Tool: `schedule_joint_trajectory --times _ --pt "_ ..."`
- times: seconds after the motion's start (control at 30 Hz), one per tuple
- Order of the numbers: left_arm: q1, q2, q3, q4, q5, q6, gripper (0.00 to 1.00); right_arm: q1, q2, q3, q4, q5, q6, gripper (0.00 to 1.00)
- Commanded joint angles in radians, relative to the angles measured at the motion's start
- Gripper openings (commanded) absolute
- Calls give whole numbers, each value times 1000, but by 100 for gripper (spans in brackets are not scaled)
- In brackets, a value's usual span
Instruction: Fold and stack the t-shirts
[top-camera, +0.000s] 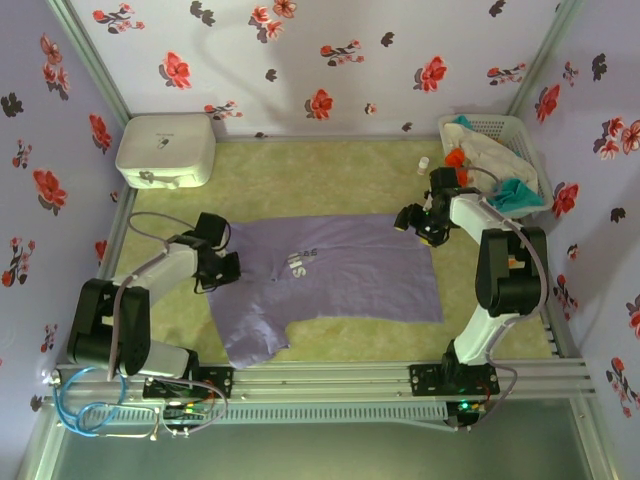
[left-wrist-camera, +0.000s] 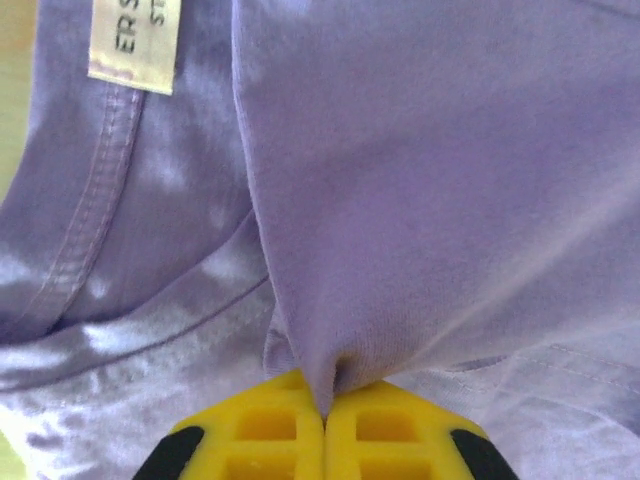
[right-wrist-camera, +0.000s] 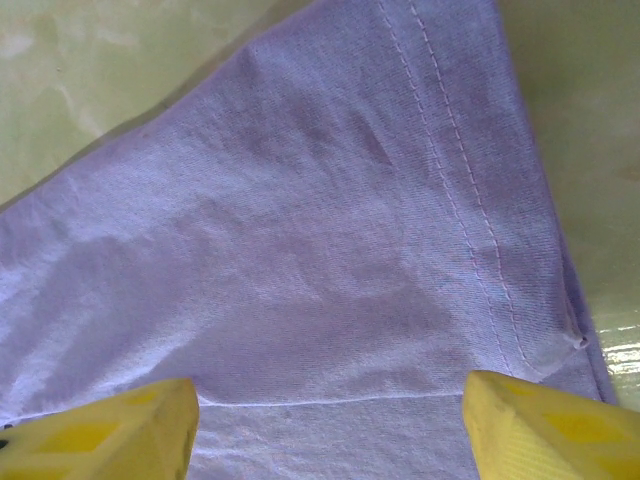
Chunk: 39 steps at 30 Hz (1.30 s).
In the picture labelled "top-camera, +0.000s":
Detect purple t-shirt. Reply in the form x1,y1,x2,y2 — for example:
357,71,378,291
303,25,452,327
204,213,445,370

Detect grey slotted cable duct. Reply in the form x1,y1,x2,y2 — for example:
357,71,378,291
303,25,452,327
159,402,449,424

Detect grey right arm cable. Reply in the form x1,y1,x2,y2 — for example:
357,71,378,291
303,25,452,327
467,167,549,431

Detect orange t-shirt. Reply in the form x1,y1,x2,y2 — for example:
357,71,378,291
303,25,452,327
444,148,474,184

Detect white plastic laundry basket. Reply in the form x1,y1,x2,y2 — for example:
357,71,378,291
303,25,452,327
438,114,555,220

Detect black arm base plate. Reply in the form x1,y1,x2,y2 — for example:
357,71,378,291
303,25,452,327
142,366,235,400
408,363,501,397

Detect blue cable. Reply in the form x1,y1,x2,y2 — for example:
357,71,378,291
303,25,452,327
52,363,156,440

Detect white zippered case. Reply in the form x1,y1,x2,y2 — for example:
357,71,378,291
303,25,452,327
114,113,217,190

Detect white t-shirt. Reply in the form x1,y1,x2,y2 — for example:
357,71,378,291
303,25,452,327
442,122,539,194

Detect aluminium front frame rail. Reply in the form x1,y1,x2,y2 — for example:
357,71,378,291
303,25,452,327
54,357,599,401

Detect aluminium frame post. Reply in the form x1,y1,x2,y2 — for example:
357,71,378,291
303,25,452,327
505,0,587,120
44,0,134,129

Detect aluminium side frame rail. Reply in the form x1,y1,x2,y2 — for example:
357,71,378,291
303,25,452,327
514,217,584,361
79,187,139,364

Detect teal t-shirt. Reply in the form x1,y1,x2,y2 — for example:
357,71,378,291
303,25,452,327
487,179,545,209

